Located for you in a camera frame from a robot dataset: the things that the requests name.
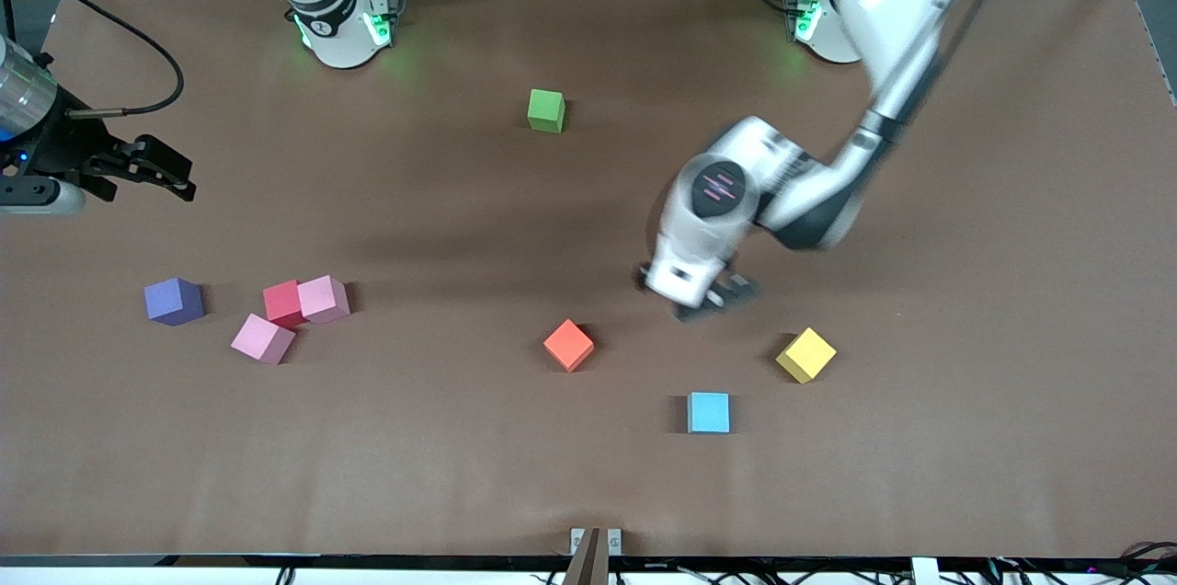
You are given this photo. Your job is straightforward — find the green foam cube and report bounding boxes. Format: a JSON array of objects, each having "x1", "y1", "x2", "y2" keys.
[{"x1": 528, "y1": 89, "x2": 566, "y2": 134}]

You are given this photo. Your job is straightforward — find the orange foam cube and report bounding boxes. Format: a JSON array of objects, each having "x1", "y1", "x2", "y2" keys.
[{"x1": 543, "y1": 318, "x2": 596, "y2": 373}]

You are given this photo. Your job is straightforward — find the yellow foam cube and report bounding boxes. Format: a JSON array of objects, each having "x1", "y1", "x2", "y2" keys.
[{"x1": 775, "y1": 327, "x2": 838, "y2": 384}]

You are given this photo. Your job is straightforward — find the light blue foam cube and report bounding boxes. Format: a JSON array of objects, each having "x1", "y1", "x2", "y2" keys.
[{"x1": 686, "y1": 392, "x2": 731, "y2": 435}]

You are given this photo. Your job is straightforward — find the red foam cube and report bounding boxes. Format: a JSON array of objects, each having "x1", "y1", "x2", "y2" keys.
[{"x1": 262, "y1": 280, "x2": 306, "y2": 330}]

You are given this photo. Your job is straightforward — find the purple foam cube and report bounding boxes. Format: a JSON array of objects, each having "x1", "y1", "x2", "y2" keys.
[{"x1": 143, "y1": 277, "x2": 205, "y2": 327}]

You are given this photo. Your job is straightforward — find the aluminium frame bracket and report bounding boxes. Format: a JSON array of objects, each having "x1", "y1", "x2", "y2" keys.
[{"x1": 568, "y1": 526, "x2": 623, "y2": 585}]

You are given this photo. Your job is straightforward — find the pink foam cube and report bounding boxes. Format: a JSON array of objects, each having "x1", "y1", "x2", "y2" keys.
[
  {"x1": 230, "y1": 314, "x2": 297, "y2": 366},
  {"x1": 296, "y1": 274, "x2": 351, "y2": 325}
]

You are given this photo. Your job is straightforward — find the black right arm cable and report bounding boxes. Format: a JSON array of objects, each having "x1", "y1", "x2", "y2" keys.
[{"x1": 60, "y1": 0, "x2": 185, "y2": 115}]

